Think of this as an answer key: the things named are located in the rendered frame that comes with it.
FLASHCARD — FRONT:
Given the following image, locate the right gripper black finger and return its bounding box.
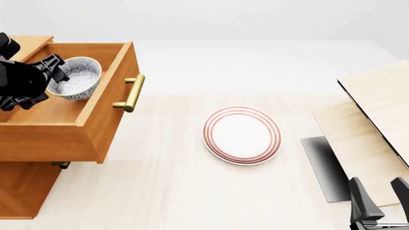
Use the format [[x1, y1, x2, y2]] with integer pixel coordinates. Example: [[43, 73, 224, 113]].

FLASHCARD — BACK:
[[390, 176, 409, 217], [348, 176, 386, 224]]

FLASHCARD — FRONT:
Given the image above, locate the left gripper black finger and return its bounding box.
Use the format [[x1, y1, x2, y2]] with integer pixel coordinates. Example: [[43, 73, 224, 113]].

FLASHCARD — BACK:
[[50, 68, 70, 84], [20, 92, 50, 111]]

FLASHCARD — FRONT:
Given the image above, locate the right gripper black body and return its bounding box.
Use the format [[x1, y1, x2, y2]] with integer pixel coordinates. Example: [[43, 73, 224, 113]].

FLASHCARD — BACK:
[[349, 219, 409, 230]]

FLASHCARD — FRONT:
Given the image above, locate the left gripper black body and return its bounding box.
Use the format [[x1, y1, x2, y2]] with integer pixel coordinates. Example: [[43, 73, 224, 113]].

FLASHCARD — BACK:
[[0, 54, 66, 112]]

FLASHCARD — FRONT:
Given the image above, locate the patterned grey-white bowl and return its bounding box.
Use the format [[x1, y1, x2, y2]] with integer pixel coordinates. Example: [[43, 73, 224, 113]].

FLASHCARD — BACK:
[[46, 56, 104, 101]]

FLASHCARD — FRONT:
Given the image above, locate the wooden cabinet drawer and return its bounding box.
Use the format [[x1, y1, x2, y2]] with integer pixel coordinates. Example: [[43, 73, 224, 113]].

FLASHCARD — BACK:
[[0, 40, 134, 165]]

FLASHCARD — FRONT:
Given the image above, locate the wooden cabinet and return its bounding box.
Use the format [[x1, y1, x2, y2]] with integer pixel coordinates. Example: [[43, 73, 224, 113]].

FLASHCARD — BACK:
[[0, 34, 71, 220]]

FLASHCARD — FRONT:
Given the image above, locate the pale wooden board, black edge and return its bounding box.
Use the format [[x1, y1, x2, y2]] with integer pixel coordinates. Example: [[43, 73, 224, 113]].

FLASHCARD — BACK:
[[336, 59, 409, 169]]

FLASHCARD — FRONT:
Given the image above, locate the white plate with red rings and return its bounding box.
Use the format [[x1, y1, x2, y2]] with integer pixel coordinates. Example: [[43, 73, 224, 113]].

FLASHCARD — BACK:
[[202, 105, 282, 167]]

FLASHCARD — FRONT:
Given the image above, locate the brass drawer handle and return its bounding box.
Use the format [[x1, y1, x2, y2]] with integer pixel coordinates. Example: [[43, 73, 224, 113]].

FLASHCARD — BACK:
[[50, 161, 72, 170], [112, 73, 146, 113]]

